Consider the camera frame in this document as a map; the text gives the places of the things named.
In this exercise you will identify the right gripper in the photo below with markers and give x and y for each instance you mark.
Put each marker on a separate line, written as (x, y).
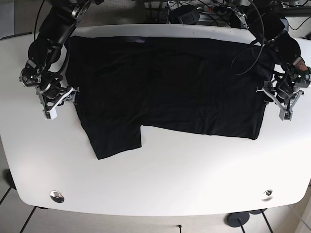
(53, 96)

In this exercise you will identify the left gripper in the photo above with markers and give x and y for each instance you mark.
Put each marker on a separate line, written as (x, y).
(287, 103)

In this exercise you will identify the black T-shirt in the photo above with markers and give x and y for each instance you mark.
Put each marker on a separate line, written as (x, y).
(191, 85)

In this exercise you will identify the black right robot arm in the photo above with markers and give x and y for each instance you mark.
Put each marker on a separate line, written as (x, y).
(45, 50)

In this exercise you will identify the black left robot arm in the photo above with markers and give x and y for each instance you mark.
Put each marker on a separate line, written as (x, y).
(264, 20)

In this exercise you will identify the left silver table grommet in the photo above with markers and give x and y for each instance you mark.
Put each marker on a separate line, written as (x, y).
(57, 196)

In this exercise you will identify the silver table grommet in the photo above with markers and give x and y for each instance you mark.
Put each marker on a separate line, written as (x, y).
(267, 195)
(57, 196)

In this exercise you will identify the right silver table grommet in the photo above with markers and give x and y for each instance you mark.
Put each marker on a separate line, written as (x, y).
(267, 195)

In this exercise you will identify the black power adapter box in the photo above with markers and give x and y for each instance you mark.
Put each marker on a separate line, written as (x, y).
(186, 15)

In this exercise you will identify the black round stand base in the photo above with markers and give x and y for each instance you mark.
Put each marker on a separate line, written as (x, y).
(237, 219)

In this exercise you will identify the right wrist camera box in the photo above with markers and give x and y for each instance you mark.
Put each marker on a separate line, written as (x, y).
(50, 114)

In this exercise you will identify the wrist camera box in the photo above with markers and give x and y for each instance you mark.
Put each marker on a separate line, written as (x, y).
(285, 114)
(50, 114)

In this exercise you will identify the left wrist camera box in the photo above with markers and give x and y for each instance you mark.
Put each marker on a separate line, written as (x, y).
(285, 114)

